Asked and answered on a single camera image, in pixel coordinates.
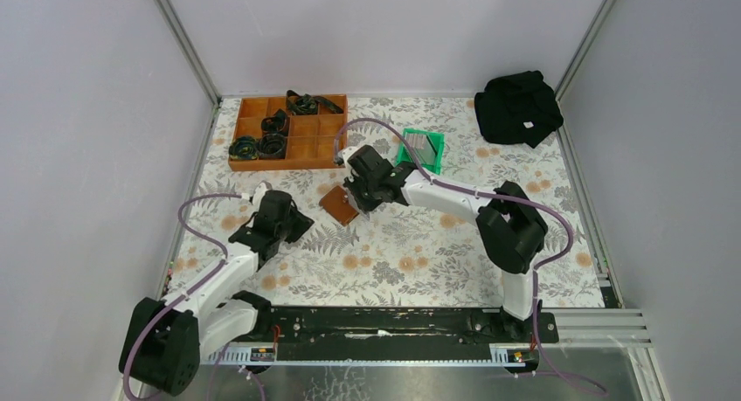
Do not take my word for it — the brown leather card holder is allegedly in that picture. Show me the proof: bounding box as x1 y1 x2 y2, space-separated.
319 186 359 226

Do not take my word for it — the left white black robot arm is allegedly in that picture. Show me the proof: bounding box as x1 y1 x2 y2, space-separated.
119 182 314 400

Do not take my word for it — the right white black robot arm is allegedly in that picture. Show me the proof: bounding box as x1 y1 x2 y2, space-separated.
335 145 548 342

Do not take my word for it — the stack of credit cards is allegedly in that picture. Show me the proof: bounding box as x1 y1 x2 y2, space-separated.
404 132 439 165

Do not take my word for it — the green plastic bin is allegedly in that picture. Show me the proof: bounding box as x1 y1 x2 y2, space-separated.
403 128 445 174

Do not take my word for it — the floral patterned table mat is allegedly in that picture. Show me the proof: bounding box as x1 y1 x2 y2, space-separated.
165 98 604 308

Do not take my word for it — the wooden compartment tray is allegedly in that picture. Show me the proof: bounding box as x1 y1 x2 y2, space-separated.
227 94 348 171

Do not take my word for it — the rolled belt lower right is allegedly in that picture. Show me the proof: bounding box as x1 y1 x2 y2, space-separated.
256 134 287 160

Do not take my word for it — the rolled belt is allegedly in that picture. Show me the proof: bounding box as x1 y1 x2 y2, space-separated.
228 135 259 161
256 134 287 160
260 108 290 136
286 90 344 115

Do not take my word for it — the rolled belt lower left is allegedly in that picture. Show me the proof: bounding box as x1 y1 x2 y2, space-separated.
228 135 259 161

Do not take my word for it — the rolled belt middle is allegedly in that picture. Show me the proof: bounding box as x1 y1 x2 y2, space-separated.
260 108 290 136

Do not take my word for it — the rolled belt top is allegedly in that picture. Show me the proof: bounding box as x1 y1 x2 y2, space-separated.
286 90 344 115

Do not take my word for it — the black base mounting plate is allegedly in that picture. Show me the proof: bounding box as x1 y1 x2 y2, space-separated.
235 306 559 344

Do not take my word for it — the black cloth bundle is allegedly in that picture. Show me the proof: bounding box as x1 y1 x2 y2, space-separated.
474 71 564 149

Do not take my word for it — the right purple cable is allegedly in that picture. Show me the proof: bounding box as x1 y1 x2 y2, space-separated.
334 118 609 397

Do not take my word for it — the purple cable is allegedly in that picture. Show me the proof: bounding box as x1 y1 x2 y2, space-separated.
334 118 609 397
122 192 267 401

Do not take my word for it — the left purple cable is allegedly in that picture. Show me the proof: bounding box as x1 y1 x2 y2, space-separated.
122 192 267 401

